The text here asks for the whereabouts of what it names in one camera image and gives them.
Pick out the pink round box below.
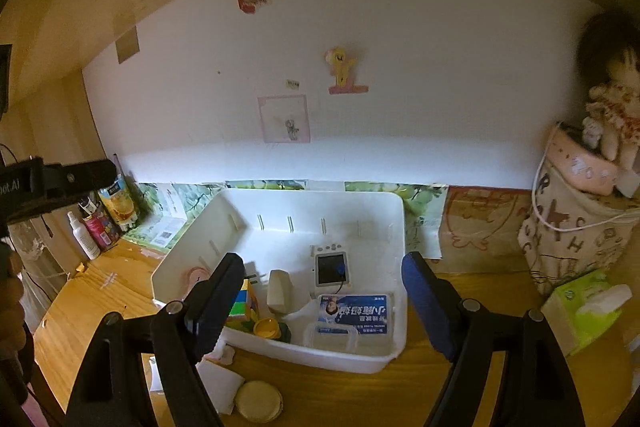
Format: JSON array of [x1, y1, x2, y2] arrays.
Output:
[[544, 122, 618, 196]]

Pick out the white plastic storage bin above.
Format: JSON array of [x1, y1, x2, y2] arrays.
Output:
[[151, 190, 407, 374]]

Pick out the small white digital camera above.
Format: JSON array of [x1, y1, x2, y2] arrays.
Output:
[[311, 243, 350, 287]]

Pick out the yellow juice carton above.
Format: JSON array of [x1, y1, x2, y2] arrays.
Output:
[[98, 174, 139, 233]]

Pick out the beige angular device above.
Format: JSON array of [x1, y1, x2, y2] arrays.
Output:
[[267, 270, 293, 314]]

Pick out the yellow pony wall sticker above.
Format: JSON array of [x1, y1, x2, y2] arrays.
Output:
[[324, 48, 369, 95]]

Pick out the white spray bottle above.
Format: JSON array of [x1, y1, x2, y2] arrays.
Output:
[[67, 211, 101, 260]]

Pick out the green tissue box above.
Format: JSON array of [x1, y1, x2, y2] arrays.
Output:
[[541, 270, 632, 357]]

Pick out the brown hair rag doll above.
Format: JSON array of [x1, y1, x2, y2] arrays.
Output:
[[576, 11, 639, 198]]

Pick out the red snack can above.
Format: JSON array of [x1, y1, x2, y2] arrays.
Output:
[[78, 197, 120, 251]]

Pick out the white power adapter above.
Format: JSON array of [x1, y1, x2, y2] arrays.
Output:
[[196, 358, 244, 415]]

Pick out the letter print fabric bag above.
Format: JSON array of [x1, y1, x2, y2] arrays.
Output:
[[517, 156, 640, 298]]

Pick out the brown cartoon poster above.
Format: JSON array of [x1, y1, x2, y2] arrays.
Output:
[[435, 186, 530, 274]]

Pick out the colourful rubik cube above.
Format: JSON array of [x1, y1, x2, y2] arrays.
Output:
[[226, 277, 260, 334]]

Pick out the green landscape poster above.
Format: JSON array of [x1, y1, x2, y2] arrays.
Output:
[[124, 180, 449, 260]]

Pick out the pink framed wall drawing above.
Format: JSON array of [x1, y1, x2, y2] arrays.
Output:
[[258, 94, 310, 144]]

